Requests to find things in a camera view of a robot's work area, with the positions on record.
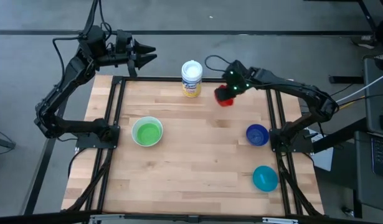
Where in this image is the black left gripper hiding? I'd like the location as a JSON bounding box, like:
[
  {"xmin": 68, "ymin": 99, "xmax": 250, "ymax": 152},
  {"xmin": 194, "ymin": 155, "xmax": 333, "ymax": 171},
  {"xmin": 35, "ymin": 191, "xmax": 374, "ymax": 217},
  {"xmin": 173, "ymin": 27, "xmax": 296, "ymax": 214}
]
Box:
[{"xmin": 115, "ymin": 29, "xmax": 158, "ymax": 70}]

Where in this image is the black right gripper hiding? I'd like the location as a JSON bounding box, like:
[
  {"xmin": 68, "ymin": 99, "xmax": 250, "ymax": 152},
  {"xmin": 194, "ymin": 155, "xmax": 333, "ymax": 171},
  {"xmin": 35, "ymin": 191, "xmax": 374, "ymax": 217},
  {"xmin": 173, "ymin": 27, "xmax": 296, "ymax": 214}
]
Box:
[{"xmin": 214, "ymin": 60, "xmax": 253, "ymax": 103}]

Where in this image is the white bowl with green inside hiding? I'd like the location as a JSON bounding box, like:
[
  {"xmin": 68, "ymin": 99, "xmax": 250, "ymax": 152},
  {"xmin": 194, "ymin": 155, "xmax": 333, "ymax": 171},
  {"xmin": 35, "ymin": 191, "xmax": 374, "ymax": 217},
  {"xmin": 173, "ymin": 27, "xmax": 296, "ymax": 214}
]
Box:
[{"xmin": 131, "ymin": 116, "xmax": 164, "ymax": 147}]

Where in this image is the yellow Lysol wipes canister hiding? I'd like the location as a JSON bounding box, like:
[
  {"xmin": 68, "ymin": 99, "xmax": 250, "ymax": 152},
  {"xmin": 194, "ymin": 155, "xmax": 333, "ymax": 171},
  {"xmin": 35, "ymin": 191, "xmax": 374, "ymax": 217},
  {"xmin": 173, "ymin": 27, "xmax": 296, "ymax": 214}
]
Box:
[{"xmin": 181, "ymin": 60, "xmax": 204, "ymax": 98}]

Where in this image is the dark blue plastic bowl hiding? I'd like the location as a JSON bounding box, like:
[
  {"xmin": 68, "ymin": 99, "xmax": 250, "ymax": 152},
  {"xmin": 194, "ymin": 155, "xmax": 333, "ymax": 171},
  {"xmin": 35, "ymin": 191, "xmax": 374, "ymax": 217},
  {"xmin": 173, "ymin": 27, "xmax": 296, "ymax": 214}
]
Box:
[{"xmin": 245, "ymin": 124, "xmax": 270, "ymax": 147}]

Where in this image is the teal plastic bowl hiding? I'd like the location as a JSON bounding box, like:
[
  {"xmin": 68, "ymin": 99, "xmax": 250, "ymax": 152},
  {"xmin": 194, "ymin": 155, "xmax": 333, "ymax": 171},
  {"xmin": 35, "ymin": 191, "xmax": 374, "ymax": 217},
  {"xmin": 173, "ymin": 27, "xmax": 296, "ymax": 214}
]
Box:
[{"xmin": 252, "ymin": 165, "xmax": 279, "ymax": 193}]

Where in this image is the white paper sheet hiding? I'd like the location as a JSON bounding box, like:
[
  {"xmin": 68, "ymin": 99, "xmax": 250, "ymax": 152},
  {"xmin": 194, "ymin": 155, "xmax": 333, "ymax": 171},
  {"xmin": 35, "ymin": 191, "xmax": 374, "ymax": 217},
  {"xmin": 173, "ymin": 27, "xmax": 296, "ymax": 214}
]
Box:
[{"xmin": 305, "ymin": 126, "xmax": 334, "ymax": 172}]

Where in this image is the black desk foot bar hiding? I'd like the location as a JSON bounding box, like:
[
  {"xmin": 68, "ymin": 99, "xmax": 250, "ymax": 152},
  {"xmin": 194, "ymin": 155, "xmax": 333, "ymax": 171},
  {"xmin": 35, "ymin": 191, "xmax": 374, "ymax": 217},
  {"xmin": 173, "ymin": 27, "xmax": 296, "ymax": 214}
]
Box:
[{"xmin": 328, "ymin": 75, "xmax": 365, "ymax": 85}]

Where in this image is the person's shoe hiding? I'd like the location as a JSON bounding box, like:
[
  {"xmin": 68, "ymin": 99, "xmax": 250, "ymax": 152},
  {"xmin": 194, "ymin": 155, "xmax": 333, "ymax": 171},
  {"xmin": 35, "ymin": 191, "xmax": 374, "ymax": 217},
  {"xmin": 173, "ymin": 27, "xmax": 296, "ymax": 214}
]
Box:
[{"xmin": 349, "ymin": 34, "xmax": 378, "ymax": 50}]

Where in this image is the grey side desk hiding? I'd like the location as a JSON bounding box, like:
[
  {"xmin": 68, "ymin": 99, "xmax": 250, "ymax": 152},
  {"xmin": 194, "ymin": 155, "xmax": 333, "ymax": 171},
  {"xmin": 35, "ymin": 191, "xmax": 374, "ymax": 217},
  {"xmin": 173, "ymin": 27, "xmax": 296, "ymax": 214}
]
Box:
[{"xmin": 352, "ymin": 57, "xmax": 383, "ymax": 213}]

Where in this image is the grey chair base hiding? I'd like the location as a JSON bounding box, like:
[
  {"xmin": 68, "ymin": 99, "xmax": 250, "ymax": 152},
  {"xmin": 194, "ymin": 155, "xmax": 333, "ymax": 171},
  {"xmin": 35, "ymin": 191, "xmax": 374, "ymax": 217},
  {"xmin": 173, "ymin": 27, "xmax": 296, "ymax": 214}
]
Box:
[{"xmin": 0, "ymin": 125, "xmax": 17, "ymax": 157}]

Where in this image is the black laptop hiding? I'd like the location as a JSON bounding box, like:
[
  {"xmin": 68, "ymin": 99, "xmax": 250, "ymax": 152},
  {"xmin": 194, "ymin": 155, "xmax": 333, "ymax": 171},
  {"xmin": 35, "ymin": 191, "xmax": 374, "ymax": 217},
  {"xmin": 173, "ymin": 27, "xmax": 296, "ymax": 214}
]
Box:
[{"xmin": 370, "ymin": 135, "xmax": 383, "ymax": 182}]

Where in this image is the black aluminium table frame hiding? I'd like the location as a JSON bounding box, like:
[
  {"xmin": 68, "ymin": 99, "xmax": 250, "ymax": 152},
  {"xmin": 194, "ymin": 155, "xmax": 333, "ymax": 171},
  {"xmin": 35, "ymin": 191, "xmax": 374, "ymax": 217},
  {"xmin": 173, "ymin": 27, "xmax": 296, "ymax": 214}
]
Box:
[{"xmin": 62, "ymin": 75, "xmax": 324, "ymax": 218}]

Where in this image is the black right gripper cable loop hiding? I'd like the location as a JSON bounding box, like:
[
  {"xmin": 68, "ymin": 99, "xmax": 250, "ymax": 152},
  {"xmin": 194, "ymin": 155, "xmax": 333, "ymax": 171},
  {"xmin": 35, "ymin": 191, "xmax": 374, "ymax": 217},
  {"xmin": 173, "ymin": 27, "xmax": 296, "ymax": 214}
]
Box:
[{"xmin": 204, "ymin": 55, "xmax": 233, "ymax": 74}]

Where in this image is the black overhead cable bundle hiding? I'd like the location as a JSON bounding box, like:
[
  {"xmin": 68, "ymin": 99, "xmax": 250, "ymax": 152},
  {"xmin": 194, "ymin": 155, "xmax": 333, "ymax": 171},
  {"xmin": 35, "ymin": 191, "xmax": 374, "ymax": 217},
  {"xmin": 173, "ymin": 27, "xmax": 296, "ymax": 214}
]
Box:
[{"xmin": 81, "ymin": 0, "xmax": 113, "ymax": 42}]

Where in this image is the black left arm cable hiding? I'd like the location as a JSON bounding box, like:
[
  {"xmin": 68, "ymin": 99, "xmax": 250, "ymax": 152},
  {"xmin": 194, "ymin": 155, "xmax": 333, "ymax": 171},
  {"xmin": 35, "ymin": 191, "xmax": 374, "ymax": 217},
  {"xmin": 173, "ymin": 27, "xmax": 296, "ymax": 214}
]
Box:
[{"xmin": 52, "ymin": 36, "xmax": 83, "ymax": 82}]

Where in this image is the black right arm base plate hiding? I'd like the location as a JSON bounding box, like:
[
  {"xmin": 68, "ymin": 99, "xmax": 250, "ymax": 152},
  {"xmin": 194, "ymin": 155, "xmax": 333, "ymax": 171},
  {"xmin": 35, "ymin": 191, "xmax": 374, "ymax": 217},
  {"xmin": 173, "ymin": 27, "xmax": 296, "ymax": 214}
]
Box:
[{"xmin": 269, "ymin": 128, "xmax": 315, "ymax": 154}]

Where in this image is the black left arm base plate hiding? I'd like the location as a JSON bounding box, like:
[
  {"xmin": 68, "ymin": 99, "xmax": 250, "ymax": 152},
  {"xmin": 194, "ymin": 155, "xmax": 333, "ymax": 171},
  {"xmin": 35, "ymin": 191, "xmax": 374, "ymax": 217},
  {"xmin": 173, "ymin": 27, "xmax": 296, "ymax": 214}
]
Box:
[{"xmin": 75, "ymin": 124, "xmax": 121, "ymax": 150}]

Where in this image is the black floor cable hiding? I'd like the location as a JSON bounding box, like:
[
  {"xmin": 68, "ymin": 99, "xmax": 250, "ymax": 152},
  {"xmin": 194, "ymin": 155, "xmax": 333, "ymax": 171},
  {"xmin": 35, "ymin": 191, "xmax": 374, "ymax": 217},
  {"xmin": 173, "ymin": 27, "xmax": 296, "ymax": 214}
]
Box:
[{"xmin": 67, "ymin": 147, "xmax": 87, "ymax": 179}]

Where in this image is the yellow cable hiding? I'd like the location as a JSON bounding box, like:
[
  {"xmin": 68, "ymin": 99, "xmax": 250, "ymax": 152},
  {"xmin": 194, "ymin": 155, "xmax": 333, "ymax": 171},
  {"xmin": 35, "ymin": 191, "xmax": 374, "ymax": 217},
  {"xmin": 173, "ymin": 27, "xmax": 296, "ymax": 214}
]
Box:
[{"xmin": 338, "ymin": 95, "xmax": 367, "ymax": 111}]

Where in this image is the silver frame bracket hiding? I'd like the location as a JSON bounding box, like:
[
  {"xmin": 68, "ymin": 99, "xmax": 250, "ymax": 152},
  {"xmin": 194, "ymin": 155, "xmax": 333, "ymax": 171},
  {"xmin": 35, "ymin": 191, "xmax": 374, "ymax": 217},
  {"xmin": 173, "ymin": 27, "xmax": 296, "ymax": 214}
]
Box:
[
  {"xmin": 89, "ymin": 213, "xmax": 126, "ymax": 224},
  {"xmin": 262, "ymin": 217, "xmax": 300, "ymax": 224}
]

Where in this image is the white cable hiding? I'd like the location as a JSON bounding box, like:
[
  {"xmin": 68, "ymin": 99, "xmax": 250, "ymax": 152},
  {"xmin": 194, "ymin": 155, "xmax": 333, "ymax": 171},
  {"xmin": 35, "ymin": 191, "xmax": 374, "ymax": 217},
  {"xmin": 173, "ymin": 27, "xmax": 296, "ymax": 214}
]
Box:
[{"xmin": 335, "ymin": 71, "xmax": 383, "ymax": 104}]

